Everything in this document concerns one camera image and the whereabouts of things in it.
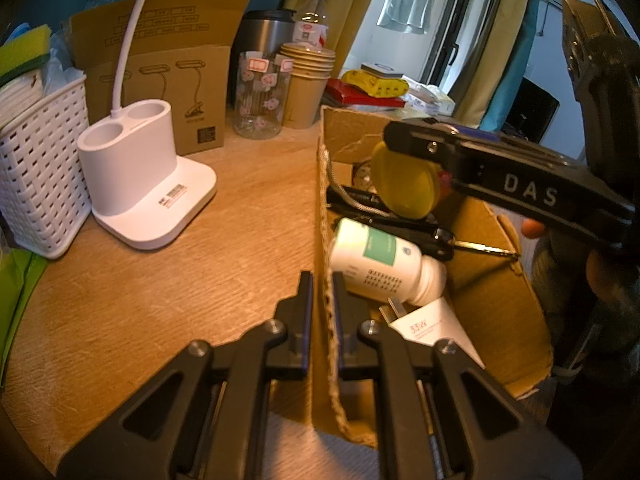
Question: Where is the white flat box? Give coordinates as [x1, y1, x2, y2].
[405, 80, 441, 118]

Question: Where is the red book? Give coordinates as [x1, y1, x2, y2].
[322, 80, 407, 110]

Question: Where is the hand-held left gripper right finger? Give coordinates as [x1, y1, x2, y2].
[331, 271, 583, 480]

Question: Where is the white folded cloth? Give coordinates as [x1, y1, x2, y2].
[0, 72, 48, 126]

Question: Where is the clear water bottle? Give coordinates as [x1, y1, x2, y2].
[292, 0, 331, 51]

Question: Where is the grey braided cord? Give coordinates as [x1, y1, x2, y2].
[320, 145, 396, 218]

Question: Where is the flower print glass jar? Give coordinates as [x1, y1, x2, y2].
[234, 51, 293, 140]

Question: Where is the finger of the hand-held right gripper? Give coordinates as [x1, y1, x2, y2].
[384, 121, 637, 241]
[425, 119, 591, 173]

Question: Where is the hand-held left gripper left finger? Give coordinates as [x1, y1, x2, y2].
[56, 270, 316, 480]

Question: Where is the black door frame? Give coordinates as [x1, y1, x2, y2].
[425, 0, 478, 91]

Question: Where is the black car key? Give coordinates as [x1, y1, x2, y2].
[350, 217, 521, 261]

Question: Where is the yellow curtain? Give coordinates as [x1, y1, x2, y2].
[447, 0, 531, 121]
[280, 0, 388, 81]

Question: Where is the cardboard box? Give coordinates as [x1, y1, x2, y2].
[312, 105, 556, 448]

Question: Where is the brown lamp packaging box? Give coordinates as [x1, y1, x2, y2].
[70, 0, 252, 157]

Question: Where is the pale yellow plastic bag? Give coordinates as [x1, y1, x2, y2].
[425, 85, 457, 117]

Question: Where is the white power bank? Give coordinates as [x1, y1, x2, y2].
[360, 61, 401, 81]

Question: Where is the green tissue pack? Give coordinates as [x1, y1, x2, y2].
[0, 247, 51, 386]

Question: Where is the person's right hand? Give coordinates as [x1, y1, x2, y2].
[520, 217, 640, 321]

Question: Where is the clear plastic bag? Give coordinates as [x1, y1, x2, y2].
[45, 30, 86, 96]

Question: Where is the white desk lamp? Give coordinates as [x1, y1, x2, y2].
[77, 0, 218, 252]

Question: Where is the black computer monitor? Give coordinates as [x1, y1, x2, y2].
[502, 80, 560, 143]

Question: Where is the stack of paper cups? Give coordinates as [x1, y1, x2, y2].
[279, 42, 337, 130]

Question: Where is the white pill bottle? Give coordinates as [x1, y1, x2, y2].
[327, 217, 447, 307]

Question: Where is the stainless steel thermos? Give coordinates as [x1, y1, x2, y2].
[231, 9, 297, 106]

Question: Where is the white charger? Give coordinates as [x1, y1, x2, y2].
[380, 296, 486, 371]

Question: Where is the white plastic basket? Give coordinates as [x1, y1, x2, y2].
[0, 74, 93, 261]

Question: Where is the yellow round plastic case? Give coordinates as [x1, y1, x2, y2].
[370, 141, 441, 221]

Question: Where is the green and yellow sponge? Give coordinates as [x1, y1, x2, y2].
[0, 22, 53, 86]

